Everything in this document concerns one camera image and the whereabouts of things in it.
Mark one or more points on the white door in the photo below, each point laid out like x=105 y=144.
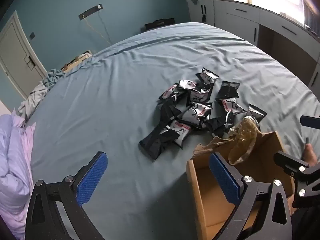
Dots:
x=15 y=50

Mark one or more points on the crumpled blue white cloth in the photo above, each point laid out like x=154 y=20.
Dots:
x=37 y=95

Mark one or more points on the lilac duvet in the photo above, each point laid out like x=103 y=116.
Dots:
x=15 y=167

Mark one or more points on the pile of black snack packets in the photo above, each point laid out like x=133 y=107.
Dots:
x=195 y=112

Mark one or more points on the white cabinet unit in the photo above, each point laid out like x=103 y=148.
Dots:
x=237 y=17

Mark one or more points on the brown cardboard box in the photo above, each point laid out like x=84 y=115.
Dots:
x=197 y=180

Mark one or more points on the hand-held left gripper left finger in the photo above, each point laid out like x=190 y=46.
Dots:
x=92 y=178

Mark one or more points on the clear plastic bag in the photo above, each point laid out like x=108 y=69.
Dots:
x=243 y=140

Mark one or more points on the person's right hand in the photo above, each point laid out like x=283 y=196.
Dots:
x=308 y=153

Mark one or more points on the black device behind bed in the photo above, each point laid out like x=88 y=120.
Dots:
x=158 y=24

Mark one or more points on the wooden frame beside bed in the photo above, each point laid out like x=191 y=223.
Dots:
x=75 y=62

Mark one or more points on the dark wall switch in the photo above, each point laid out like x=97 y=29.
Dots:
x=32 y=36

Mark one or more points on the black wall bar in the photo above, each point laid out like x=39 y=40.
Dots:
x=91 y=12

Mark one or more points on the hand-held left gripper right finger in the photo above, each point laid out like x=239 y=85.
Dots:
x=225 y=180

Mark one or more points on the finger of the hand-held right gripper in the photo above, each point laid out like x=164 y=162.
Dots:
x=311 y=122
x=287 y=160

